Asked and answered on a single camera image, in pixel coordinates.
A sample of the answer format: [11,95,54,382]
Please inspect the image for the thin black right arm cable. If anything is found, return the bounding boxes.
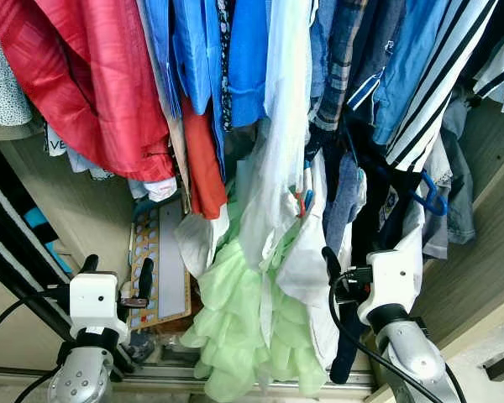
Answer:
[444,364,469,403]

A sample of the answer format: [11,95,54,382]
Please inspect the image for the white crumpled garment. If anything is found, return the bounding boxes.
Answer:
[174,204,233,280]

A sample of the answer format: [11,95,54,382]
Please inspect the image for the dark navy trousers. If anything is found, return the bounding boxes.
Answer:
[328,298,364,385]

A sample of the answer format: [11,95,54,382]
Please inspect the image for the bright blue hanging shirt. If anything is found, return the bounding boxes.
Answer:
[143,0,271,181]

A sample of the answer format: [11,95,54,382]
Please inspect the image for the short black left arm cable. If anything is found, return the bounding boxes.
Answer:
[13,365,64,403]

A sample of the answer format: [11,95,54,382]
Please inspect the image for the black white striped shirt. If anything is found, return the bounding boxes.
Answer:
[385,0,501,173]

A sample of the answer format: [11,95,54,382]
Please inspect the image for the plaid hanging shirt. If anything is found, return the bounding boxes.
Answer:
[309,0,372,133]

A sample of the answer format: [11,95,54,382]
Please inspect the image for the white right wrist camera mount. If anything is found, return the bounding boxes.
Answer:
[357,250,425,324]

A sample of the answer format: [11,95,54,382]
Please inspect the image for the grey hanging jeans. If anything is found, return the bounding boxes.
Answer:
[420,97,480,259]

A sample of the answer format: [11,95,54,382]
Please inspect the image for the plain white hanging shirt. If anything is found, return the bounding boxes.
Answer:
[273,151,358,370]

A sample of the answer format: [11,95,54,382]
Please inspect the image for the black striped bag teal trim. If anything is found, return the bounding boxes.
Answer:
[0,144,75,296]

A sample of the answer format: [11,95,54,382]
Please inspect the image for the light green ruffled dress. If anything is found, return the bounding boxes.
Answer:
[179,189,330,402]

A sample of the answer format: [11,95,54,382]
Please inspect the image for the dark dotted hanging garment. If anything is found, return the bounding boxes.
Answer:
[217,0,236,131]

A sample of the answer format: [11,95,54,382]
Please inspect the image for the blue plastic hanger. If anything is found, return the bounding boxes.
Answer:
[413,168,450,217]

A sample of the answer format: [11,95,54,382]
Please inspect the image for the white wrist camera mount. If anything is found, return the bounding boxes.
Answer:
[357,250,425,324]
[67,271,131,341]

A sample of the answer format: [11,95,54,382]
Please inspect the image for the orange hanging garment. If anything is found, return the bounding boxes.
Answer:
[181,99,229,221]

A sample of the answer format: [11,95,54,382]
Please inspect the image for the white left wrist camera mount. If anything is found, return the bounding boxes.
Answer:
[67,271,131,341]

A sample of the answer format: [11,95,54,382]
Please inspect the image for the white dotted hanging garment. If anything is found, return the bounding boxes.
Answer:
[0,8,36,142]

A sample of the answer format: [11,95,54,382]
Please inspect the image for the red hanging shirt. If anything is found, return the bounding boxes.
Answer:
[0,0,179,183]

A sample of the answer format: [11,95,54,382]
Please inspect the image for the blue grey hanging garment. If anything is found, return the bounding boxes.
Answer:
[326,151,368,257]

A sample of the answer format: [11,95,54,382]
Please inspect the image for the white sheer hanging garment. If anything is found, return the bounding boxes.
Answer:
[235,0,318,270]

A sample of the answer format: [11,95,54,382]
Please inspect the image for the light blue denim shirt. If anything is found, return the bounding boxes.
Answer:
[346,0,454,148]

